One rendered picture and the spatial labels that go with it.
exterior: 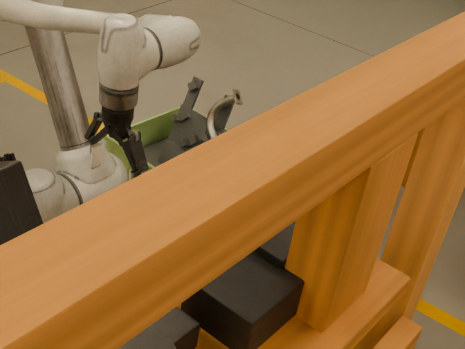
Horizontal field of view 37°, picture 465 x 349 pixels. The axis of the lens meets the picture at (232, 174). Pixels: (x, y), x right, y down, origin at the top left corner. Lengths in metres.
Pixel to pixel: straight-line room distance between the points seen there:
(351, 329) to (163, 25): 0.85
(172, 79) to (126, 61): 3.61
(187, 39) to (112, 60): 0.21
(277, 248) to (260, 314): 0.13
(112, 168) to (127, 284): 1.57
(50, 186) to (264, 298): 1.07
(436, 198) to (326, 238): 0.45
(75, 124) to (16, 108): 2.61
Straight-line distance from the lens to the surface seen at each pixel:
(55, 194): 1.99
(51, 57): 2.05
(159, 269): 0.59
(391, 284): 1.23
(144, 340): 0.78
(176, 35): 1.63
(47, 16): 1.79
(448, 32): 1.16
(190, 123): 2.64
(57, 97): 2.07
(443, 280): 3.82
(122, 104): 1.59
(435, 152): 1.38
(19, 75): 5.07
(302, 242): 1.03
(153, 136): 2.76
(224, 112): 2.54
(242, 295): 1.02
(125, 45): 1.52
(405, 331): 1.55
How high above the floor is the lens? 2.32
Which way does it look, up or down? 34 degrees down
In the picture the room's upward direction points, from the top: 9 degrees clockwise
